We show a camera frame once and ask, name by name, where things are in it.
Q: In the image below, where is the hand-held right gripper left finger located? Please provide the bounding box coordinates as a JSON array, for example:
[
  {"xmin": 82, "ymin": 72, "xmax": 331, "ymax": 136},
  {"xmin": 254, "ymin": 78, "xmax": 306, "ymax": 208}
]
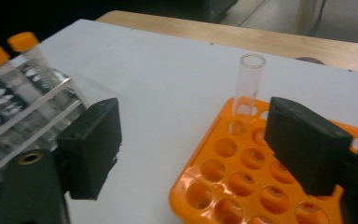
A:
[{"xmin": 56, "ymin": 97, "xmax": 123, "ymax": 201}]

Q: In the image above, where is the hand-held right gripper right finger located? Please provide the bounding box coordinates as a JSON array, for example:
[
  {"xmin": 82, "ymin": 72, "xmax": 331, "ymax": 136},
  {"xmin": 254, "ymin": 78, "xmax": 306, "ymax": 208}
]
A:
[{"xmin": 264, "ymin": 96, "xmax": 354, "ymax": 198}]

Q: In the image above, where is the dark cabinet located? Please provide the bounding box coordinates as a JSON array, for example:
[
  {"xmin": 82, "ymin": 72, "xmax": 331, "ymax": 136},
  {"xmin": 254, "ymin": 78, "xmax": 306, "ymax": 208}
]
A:
[{"xmin": 195, "ymin": 0, "xmax": 240, "ymax": 24}]

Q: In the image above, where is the wooden table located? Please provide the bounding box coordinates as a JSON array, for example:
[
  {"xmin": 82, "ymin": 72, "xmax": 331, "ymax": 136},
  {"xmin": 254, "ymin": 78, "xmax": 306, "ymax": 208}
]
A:
[{"xmin": 96, "ymin": 9, "xmax": 358, "ymax": 75}]

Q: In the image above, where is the orange plastic tube rack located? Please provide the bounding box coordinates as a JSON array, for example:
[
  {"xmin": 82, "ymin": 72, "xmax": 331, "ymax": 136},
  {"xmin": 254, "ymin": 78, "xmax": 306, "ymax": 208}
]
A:
[{"xmin": 169, "ymin": 96, "xmax": 358, "ymax": 224}]

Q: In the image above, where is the silver metal tube rack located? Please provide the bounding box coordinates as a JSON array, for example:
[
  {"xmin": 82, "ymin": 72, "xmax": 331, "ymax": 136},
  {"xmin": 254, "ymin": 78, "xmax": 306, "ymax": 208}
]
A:
[{"xmin": 0, "ymin": 66, "xmax": 89, "ymax": 188}]

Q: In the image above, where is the white table board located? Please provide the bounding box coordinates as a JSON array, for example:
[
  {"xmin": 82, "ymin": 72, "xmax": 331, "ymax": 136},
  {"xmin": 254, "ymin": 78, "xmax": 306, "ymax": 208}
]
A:
[{"xmin": 0, "ymin": 18, "xmax": 358, "ymax": 224}]

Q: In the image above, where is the clear glass test tube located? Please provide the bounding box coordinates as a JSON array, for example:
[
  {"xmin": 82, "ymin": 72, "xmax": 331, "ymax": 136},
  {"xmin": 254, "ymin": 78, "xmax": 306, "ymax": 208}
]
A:
[{"xmin": 231, "ymin": 53, "xmax": 267, "ymax": 135}]

